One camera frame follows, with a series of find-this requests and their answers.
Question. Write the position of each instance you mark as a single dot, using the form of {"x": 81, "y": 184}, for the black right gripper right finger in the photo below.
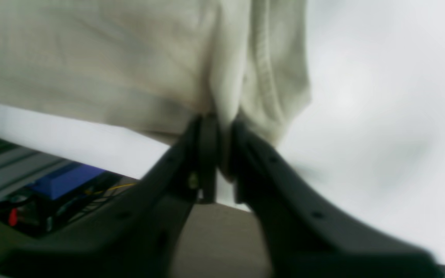
{"x": 306, "y": 235}

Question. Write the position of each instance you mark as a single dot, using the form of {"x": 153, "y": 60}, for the blue box under table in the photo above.
{"x": 64, "y": 180}

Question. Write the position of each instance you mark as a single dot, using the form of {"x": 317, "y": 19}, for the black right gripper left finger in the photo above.
{"x": 135, "y": 234}

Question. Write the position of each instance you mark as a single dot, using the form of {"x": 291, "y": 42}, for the beige grey T-shirt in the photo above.
{"x": 149, "y": 66}

